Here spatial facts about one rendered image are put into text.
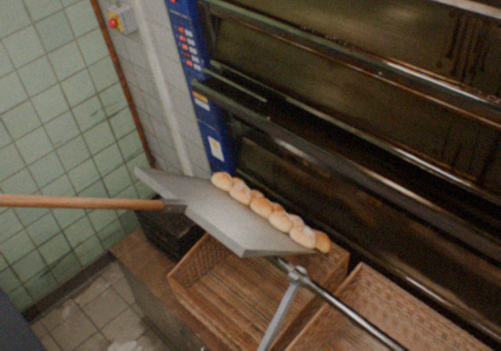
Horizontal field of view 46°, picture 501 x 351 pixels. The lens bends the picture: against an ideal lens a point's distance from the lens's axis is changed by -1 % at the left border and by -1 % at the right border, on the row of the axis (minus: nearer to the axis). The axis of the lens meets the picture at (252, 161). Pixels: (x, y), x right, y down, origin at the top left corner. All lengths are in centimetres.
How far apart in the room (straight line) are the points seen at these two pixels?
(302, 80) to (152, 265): 121
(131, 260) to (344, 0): 161
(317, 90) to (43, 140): 158
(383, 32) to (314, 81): 36
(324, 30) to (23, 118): 167
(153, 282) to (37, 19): 123
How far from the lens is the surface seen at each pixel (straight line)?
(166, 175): 208
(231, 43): 203
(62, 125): 297
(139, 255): 271
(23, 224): 313
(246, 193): 208
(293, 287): 174
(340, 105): 172
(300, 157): 206
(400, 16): 146
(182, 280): 245
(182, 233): 243
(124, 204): 164
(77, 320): 338
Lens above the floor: 252
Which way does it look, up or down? 41 degrees down
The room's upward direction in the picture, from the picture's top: 12 degrees counter-clockwise
